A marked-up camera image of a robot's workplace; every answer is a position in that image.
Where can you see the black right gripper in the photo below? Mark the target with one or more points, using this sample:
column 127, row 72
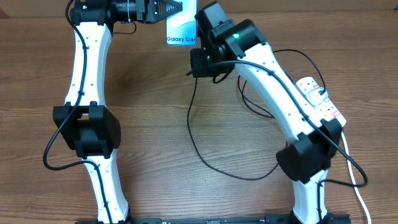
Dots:
column 198, row 58

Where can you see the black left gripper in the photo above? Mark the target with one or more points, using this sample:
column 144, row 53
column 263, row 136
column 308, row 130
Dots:
column 148, row 12

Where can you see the blue-screen Samsung Galaxy smartphone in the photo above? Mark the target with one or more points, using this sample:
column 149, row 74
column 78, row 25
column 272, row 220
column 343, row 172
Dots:
column 181, row 28

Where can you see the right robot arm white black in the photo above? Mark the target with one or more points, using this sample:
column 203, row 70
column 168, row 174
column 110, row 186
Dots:
column 312, row 140

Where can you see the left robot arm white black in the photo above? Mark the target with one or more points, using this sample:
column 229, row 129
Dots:
column 84, row 121

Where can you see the white charger plug adapter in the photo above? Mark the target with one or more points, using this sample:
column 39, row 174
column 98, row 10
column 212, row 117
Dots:
column 316, row 96

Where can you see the white power strip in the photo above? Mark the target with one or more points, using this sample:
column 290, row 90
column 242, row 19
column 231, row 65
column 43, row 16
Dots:
column 327, row 109

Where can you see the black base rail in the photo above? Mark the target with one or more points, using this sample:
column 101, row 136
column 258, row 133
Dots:
column 268, row 219

